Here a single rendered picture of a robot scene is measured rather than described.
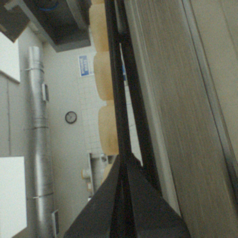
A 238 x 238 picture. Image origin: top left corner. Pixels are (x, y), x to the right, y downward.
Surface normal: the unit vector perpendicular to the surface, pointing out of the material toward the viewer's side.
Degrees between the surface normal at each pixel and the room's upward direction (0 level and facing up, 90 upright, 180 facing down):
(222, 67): 90
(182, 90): 90
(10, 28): 115
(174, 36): 90
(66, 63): 90
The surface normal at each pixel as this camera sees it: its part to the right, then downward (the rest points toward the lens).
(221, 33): -0.08, -0.18
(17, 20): 0.56, 0.80
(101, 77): -0.04, 0.25
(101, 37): 0.02, 0.63
